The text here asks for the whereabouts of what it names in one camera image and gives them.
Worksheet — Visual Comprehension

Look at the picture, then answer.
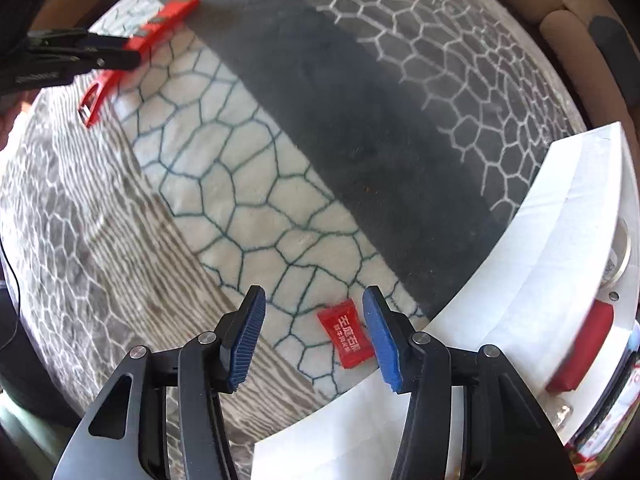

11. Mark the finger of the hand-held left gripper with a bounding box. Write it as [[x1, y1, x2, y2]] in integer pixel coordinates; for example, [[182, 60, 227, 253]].
[[0, 55, 77, 97], [27, 29, 142, 72]]

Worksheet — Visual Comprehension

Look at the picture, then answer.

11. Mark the white rectangular box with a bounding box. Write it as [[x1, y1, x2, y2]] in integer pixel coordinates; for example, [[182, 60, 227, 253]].
[[252, 121, 640, 480]]

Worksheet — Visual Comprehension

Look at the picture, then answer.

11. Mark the small red candy packet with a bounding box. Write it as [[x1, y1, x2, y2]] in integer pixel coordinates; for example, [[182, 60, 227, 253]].
[[316, 297, 377, 367]]

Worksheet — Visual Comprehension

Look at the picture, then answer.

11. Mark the red pouch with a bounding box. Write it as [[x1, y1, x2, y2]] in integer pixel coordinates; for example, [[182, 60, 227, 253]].
[[545, 302, 615, 393]]

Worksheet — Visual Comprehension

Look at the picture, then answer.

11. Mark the black cable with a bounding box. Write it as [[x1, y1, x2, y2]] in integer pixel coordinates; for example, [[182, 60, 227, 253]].
[[0, 240, 22, 351]]

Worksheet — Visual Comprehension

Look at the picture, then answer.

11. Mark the clear plastic jar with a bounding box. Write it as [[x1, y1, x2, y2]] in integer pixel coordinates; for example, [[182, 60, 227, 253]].
[[602, 217, 632, 286]]

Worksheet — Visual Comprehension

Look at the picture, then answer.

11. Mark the navy cushion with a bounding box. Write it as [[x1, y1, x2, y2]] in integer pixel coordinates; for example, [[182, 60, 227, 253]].
[[587, 16, 632, 101]]

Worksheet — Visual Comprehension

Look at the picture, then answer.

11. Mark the long red plastic tool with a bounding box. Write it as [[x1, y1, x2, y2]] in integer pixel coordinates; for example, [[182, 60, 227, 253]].
[[77, 0, 203, 128]]

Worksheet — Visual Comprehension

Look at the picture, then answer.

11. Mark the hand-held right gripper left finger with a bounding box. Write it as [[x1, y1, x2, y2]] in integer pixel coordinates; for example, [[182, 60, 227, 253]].
[[52, 285, 267, 480]]

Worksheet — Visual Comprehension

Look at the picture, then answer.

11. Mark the grey patterned blanket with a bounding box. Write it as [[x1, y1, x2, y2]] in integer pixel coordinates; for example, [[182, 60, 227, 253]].
[[0, 0, 588, 480]]

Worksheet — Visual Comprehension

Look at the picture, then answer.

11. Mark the brown sofa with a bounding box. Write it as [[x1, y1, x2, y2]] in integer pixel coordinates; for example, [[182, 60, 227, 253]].
[[460, 0, 640, 131]]

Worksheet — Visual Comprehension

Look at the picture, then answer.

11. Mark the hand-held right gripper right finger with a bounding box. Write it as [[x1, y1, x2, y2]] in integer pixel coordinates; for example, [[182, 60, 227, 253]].
[[362, 285, 578, 480]]

